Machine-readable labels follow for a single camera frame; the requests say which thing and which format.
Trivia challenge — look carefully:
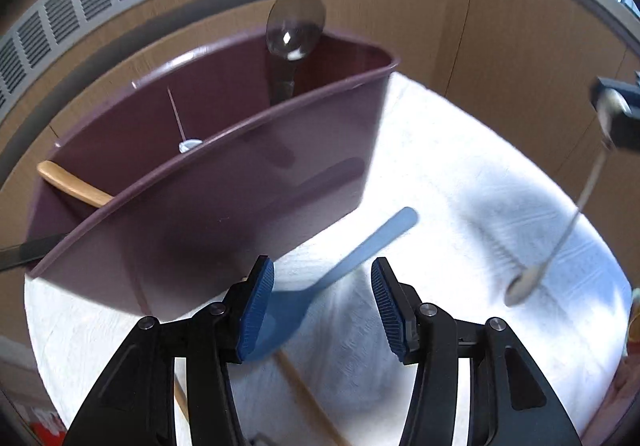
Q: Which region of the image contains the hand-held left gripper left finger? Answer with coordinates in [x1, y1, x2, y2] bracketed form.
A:
[62, 255, 276, 446]

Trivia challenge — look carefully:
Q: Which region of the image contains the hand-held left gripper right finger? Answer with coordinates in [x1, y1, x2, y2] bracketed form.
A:
[371, 257, 583, 446]

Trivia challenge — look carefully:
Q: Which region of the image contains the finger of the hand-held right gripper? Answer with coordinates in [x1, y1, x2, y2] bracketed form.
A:
[595, 76, 640, 103]
[607, 111, 640, 150]

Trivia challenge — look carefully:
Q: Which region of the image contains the blue plastic spoon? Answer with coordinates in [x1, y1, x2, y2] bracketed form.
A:
[245, 206, 420, 363]

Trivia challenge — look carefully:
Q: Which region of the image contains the brown plastic utensil container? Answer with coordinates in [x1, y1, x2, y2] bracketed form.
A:
[25, 28, 401, 322]

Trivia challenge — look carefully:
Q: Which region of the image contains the metal spoon with white ball end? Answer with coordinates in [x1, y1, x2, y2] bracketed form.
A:
[504, 91, 632, 308]

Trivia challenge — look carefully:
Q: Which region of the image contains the wooden utensil handle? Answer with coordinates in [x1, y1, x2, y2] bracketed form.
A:
[37, 161, 114, 208]

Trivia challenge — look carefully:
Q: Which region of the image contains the black-handled metal spoon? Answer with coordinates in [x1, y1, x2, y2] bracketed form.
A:
[265, 0, 327, 107]

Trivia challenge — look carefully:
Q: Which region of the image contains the wooden chopstick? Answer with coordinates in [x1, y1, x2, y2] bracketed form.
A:
[274, 350, 351, 446]

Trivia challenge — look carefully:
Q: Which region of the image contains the white woven table cloth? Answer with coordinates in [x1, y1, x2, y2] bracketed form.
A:
[24, 71, 633, 446]

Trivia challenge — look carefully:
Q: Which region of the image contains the red plastic object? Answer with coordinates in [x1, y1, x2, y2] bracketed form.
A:
[30, 413, 68, 446]

